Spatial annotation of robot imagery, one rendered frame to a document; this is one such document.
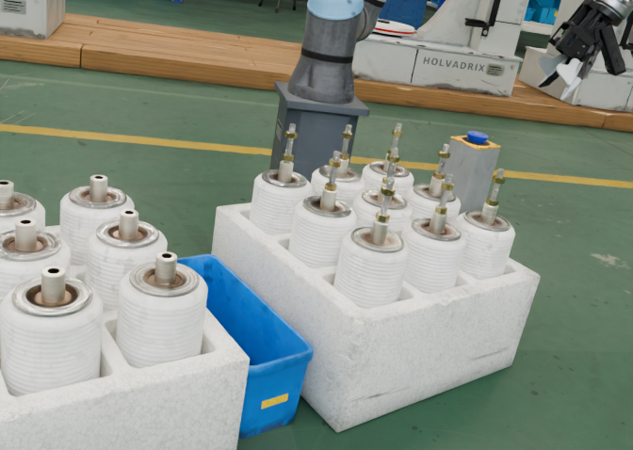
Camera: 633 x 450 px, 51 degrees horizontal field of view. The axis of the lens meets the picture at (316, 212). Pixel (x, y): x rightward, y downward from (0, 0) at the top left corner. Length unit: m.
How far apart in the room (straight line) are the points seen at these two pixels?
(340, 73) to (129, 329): 0.88
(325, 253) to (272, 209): 0.13
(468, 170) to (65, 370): 0.84
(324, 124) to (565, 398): 0.73
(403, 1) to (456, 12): 2.21
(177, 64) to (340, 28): 1.47
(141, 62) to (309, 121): 1.47
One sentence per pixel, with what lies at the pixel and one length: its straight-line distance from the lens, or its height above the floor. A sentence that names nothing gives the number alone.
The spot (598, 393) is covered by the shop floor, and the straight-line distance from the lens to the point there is 1.26.
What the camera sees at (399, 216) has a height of 0.24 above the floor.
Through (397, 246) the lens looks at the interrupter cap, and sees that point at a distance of 0.92.
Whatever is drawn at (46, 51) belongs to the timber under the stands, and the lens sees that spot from 2.87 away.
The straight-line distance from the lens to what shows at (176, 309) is 0.72.
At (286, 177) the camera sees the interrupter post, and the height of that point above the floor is 0.26.
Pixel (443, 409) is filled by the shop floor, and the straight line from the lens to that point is 1.07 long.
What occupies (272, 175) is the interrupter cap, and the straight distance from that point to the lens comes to 1.10.
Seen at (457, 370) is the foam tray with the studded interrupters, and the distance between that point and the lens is 1.10.
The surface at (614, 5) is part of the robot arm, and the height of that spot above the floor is 0.60.
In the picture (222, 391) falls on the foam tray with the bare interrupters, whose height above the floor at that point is 0.14.
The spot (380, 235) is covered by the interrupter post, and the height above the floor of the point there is 0.26.
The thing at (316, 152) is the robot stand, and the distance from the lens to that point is 1.48.
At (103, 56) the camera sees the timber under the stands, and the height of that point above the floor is 0.06.
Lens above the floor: 0.62
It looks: 22 degrees down
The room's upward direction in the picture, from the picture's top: 10 degrees clockwise
